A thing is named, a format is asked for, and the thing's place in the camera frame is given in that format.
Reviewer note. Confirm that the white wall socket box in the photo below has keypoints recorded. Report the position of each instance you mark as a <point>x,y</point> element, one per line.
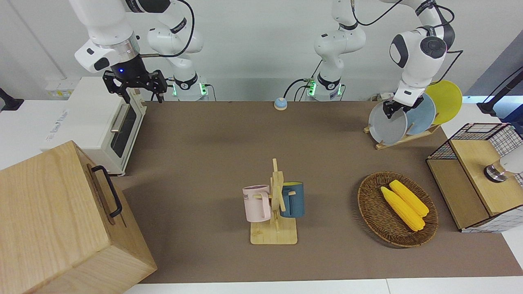
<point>61,87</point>

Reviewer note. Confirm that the wooden plate rack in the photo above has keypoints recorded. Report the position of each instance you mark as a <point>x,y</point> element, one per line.
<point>392,143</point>

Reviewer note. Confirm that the small blue dome bell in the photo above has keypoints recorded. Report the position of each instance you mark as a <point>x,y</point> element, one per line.
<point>280,104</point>

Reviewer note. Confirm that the black camera stand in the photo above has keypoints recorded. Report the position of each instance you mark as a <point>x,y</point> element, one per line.
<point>10,104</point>
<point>488,107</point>

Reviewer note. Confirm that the wooden mug tree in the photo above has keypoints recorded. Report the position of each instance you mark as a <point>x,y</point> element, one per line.
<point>273,234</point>

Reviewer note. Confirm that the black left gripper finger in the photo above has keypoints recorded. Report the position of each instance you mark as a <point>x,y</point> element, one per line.
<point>389,111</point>

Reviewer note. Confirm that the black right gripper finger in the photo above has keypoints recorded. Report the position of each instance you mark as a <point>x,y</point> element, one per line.
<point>160,96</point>
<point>127,98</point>

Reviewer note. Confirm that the brown table mat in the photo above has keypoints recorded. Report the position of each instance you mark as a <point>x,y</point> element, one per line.
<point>327,163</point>

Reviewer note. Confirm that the dark blue mug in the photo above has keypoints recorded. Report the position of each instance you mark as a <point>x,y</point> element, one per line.
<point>296,200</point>

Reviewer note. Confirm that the gray plate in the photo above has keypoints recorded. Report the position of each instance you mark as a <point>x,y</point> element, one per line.
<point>386,128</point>

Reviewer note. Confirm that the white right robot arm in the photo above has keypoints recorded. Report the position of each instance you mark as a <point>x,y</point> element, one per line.
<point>102,24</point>

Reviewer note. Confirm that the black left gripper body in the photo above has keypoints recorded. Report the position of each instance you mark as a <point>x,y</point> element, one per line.
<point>403,107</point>

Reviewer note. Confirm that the light blue plate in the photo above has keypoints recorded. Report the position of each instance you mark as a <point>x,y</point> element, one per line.
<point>423,116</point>

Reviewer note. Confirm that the white toaster oven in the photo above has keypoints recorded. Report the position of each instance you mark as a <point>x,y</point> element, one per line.
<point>81,122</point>

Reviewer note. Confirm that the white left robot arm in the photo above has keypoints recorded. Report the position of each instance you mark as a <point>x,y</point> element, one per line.
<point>416,61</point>

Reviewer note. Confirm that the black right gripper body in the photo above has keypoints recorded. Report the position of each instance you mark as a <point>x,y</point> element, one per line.
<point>130,77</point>

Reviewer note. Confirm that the round wicker basket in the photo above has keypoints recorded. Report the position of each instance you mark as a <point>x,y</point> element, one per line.
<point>376,212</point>

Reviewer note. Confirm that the wooden cabinet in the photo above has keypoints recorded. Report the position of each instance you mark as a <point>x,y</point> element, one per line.
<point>49,220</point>

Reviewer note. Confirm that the pink mug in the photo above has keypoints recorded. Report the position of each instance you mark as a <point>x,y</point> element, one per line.
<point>255,206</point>

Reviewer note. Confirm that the yellow corn cob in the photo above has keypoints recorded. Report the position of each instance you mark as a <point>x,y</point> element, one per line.
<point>402,208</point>
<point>410,199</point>

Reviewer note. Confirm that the yellow plate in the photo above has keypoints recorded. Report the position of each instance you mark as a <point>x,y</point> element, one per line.
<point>447,100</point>

